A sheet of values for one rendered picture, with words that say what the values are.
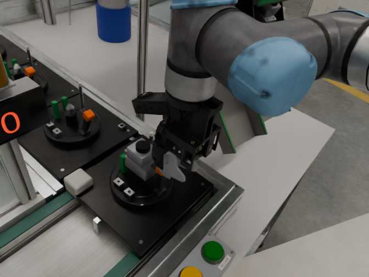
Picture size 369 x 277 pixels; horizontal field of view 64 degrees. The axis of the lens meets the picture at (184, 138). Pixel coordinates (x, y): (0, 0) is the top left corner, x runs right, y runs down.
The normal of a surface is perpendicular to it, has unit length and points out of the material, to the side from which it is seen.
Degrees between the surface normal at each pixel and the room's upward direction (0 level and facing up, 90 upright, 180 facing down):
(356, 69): 110
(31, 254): 0
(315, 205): 0
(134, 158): 90
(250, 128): 45
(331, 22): 14
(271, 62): 40
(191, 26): 66
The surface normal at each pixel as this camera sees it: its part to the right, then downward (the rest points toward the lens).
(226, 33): -0.51, -0.32
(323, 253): 0.12, -0.72
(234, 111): 0.54, -0.11
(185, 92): -0.19, 0.65
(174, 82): -0.67, 0.44
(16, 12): 0.76, 0.50
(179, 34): -0.83, 0.35
